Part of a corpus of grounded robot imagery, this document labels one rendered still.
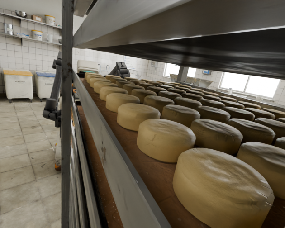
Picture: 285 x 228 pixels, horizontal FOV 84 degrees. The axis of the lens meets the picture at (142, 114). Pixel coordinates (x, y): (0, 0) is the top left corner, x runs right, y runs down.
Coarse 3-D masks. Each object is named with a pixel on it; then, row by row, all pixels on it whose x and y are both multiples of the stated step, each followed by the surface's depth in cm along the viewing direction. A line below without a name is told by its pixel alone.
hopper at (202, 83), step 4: (172, 76) 227; (176, 76) 220; (188, 76) 236; (172, 80) 231; (188, 80) 205; (192, 80) 199; (196, 80) 193; (200, 80) 190; (204, 80) 193; (208, 80) 197; (192, 84) 202; (196, 84) 196; (200, 84) 195; (204, 84) 199; (208, 84) 203
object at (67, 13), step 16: (64, 0) 42; (64, 16) 43; (64, 32) 45; (64, 48) 46; (64, 64) 47; (64, 80) 49; (64, 96) 50; (64, 112) 52; (64, 128) 53; (64, 144) 55; (64, 160) 57; (64, 176) 59; (64, 192) 61; (64, 208) 64; (64, 224) 67
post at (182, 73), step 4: (180, 68) 67; (184, 68) 66; (188, 68) 67; (180, 72) 67; (184, 72) 67; (180, 76) 67; (184, 76) 67; (176, 80) 70; (180, 80) 67; (184, 80) 68
